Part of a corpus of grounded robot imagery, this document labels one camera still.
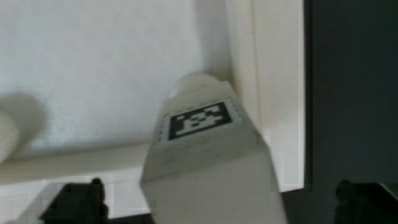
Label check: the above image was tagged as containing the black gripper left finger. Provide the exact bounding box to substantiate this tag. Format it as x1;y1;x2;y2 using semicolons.
39;178;109;224

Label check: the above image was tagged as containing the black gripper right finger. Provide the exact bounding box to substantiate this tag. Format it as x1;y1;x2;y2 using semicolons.
334;180;398;224

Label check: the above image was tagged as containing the white table leg with tags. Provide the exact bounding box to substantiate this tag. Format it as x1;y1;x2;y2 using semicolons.
141;74;288;224

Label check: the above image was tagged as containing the white square tabletop part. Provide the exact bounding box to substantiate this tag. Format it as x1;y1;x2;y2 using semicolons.
0;0;306;224

